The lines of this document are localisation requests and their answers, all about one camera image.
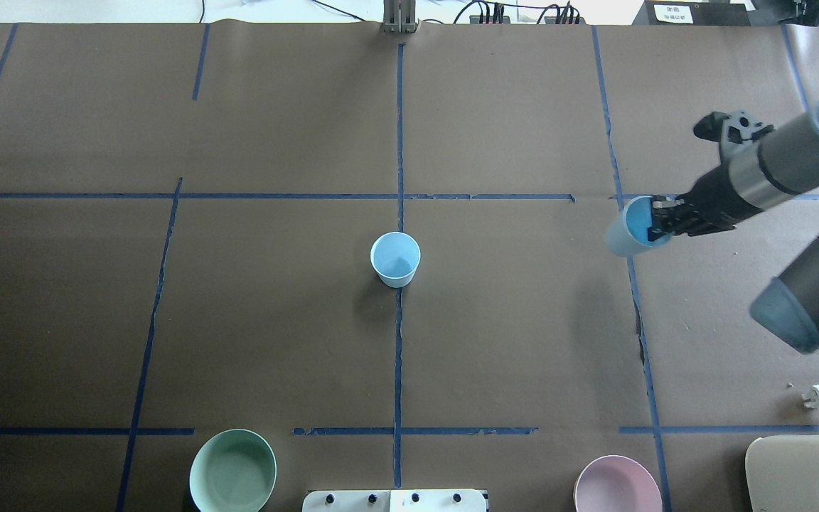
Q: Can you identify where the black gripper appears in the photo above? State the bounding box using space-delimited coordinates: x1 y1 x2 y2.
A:
646 110 776 242

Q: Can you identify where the light blue cup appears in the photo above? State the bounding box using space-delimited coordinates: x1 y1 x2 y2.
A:
370 231 422 289
605 196 673 258

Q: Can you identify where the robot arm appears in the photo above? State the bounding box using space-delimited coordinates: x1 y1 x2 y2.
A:
627 100 819 354

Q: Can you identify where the black box with label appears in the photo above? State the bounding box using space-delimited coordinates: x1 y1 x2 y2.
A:
631 1 751 26

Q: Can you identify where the black power strip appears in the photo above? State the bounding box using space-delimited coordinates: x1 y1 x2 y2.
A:
468 7 587 26

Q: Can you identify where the pink bowl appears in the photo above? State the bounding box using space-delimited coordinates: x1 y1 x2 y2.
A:
572 456 663 511

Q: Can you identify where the cream toaster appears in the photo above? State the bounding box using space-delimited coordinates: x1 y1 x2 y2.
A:
744 434 819 511

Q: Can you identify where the green bowl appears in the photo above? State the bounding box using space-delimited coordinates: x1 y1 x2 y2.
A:
188 429 277 511

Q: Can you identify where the grey aluminium camera post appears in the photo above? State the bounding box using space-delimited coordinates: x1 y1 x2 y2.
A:
382 0 418 33

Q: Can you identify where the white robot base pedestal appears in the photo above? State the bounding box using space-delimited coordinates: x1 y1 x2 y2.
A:
301 489 490 511

